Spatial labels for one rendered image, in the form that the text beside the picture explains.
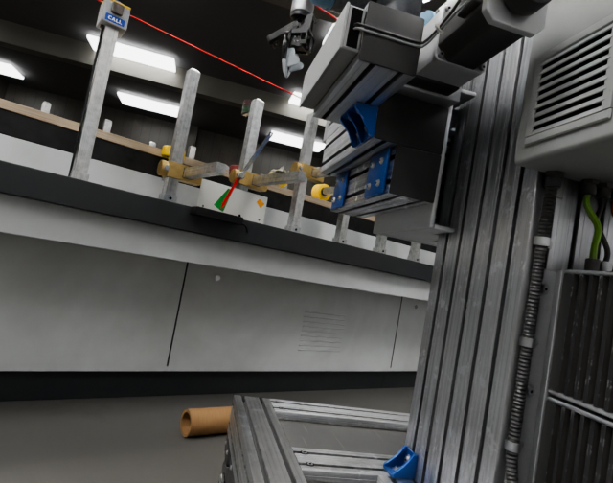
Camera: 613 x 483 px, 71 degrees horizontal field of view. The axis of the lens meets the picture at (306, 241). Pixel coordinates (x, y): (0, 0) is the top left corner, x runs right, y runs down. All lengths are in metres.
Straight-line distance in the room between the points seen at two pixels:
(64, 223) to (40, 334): 0.41
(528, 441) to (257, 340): 1.36
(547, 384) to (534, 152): 0.32
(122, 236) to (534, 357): 1.14
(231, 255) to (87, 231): 0.47
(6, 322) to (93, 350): 0.27
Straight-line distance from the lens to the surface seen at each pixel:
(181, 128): 1.48
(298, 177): 1.34
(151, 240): 1.45
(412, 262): 2.14
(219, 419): 1.49
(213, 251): 1.52
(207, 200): 1.48
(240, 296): 1.83
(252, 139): 1.59
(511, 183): 0.75
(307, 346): 2.08
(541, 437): 0.74
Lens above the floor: 0.56
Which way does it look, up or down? 4 degrees up
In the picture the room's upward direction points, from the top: 10 degrees clockwise
